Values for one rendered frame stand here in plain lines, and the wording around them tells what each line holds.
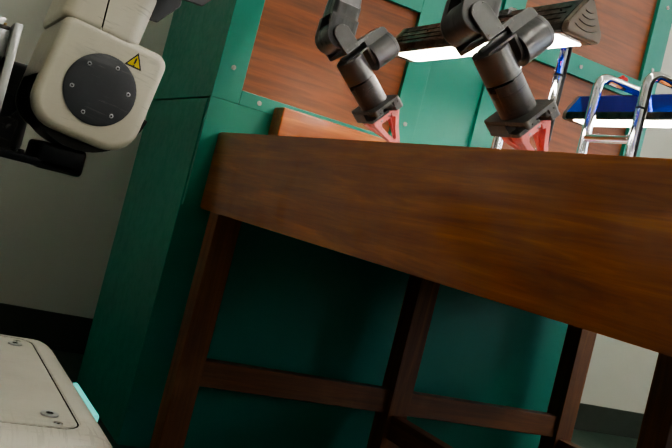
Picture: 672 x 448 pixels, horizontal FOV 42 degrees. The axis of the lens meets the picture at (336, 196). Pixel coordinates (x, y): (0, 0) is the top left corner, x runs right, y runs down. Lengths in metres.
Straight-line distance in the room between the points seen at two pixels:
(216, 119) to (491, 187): 1.07
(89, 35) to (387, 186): 0.48
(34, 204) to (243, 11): 1.14
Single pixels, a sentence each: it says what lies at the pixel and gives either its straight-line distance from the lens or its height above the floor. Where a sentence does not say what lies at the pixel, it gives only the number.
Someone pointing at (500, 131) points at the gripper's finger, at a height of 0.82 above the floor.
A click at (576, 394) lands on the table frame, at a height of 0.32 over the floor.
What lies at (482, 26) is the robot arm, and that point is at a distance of 1.26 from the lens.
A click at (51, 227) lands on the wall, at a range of 2.94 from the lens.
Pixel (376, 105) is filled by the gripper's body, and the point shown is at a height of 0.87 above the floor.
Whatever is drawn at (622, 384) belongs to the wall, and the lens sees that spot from 4.29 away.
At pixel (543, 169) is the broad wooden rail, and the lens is 1.03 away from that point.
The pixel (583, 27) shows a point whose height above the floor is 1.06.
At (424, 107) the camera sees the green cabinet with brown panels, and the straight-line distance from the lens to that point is 2.32.
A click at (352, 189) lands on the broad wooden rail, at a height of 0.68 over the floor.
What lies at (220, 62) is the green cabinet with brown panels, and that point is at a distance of 2.06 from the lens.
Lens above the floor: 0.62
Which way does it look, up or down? 2 degrees up
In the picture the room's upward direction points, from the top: 14 degrees clockwise
